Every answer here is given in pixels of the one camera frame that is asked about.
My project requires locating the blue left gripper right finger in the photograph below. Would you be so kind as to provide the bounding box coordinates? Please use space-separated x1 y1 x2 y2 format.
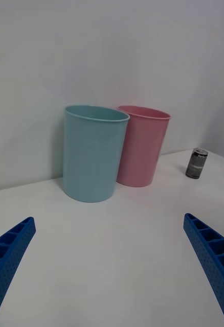
183 213 224 327

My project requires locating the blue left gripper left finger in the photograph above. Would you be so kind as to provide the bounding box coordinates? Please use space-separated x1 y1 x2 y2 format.
0 216 37 327

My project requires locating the black drink can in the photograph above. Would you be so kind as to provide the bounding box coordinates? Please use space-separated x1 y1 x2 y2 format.
185 147 209 179

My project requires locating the pink plastic bin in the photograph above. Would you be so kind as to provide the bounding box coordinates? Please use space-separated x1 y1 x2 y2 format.
116 105 171 188

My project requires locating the pale blue plastic bin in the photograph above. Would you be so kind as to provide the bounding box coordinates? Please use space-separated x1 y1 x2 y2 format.
62 104 130 204

